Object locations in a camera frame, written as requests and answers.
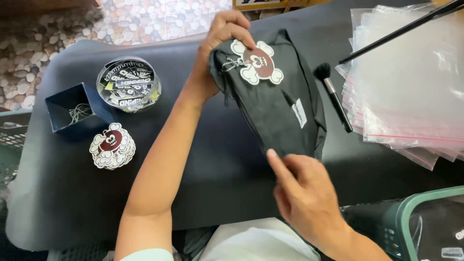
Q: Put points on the round clear sticker container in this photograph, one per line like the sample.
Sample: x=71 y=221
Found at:
x=128 y=84

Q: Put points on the white garment label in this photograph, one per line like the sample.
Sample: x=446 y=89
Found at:
x=300 y=112

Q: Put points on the person's left fingers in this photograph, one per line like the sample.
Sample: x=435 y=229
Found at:
x=234 y=25

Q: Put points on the black thin rod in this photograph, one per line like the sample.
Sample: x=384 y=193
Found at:
x=398 y=32

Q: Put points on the stack of cloud skull tags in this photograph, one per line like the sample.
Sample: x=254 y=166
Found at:
x=112 y=146

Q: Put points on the stack of clear zip bags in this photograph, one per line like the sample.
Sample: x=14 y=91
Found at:
x=409 y=79

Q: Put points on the black textured mat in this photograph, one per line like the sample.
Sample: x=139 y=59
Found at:
x=217 y=181

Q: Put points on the person's white shirt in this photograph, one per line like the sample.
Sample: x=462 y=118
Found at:
x=253 y=243

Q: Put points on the dark green mesh basket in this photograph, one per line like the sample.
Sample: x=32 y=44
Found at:
x=12 y=141

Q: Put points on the yellow wooden frame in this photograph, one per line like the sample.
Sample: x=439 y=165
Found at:
x=275 y=3

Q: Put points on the person's left hand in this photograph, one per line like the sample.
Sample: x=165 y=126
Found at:
x=203 y=61

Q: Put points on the person's right hand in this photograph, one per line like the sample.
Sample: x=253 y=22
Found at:
x=308 y=203

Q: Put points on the black makeup brush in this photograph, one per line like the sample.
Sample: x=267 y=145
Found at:
x=333 y=96

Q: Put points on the cloud skull hang tag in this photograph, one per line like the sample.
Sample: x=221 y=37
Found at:
x=261 y=63

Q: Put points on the green plastic basket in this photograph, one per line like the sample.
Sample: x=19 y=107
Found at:
x=388 y=224

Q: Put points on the dark blue open box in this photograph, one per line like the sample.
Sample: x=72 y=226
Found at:
x=78 y=110

